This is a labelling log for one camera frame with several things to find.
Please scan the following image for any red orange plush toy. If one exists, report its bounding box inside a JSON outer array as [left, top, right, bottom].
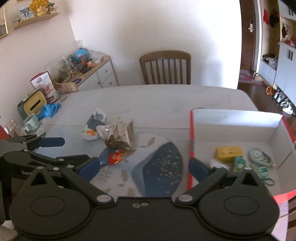
[[108, 150, 125, 165]]

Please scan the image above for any brown fuzzy scrunchie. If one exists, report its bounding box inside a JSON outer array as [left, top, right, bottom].
[[105, 135, 125, 150]]

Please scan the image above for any silver foil snack bag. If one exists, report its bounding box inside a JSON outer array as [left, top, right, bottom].
[[111, 119, 134, 151]]

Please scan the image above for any light blue correction tape dispenser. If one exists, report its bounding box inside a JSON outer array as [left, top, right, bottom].
[[248, 148, 273, 168]]

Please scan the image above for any white beads plastic bag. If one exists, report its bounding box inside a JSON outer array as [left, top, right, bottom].
[[209, 159, 232, 171]]

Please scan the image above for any mint green mug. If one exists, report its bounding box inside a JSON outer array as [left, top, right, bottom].
[[23, 113, 40, 132]]

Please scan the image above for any clear glass jar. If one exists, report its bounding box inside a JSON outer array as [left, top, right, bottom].
[[6, 120, 27, 137]]

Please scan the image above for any yellow small box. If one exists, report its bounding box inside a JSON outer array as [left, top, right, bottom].
[[214, 146, 244, 163]]

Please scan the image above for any green patterned pouch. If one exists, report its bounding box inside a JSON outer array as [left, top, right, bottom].
[[232, 157, 246, 172]]

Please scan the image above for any blue cloth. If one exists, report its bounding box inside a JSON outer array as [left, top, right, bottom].
[[37, 103, 61, 120]]

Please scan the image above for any yellow grey tissue box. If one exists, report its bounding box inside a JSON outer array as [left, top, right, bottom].
[[16, 90, 48, 120]]

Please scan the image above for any white plush tooth toy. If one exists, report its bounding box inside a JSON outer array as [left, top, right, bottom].
[[96, 125, 113, 140]]

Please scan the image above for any red white cardboard box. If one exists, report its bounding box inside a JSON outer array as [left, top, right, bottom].
[[190, 109, 295, 203]]

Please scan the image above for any white blue patterned pouch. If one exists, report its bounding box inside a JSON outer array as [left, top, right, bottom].
[[81, 108, 107, 141]]

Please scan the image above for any red white snack bag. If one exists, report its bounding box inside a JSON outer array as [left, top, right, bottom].
[[30, 71, 59, 104]]

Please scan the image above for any white wooden sideboard cabinet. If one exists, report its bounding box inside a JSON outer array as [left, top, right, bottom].
[[53, 55, 118, 94]]

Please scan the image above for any blue globe toy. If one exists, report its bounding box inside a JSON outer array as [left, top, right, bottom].
[[72, 48, 88, 63]]

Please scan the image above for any white shoe cabinet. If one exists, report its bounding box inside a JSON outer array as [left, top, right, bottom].
[[259, 1, 295, 104]]

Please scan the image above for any brown wooden chair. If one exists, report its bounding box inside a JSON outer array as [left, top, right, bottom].
[[139, 50, 191, 85]]

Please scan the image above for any brown door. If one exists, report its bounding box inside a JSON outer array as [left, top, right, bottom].
[[239, 0, 256, 70]]

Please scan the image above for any wooden wall shelf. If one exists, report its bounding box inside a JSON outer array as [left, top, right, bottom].
[[13, 6, 60, 30]]

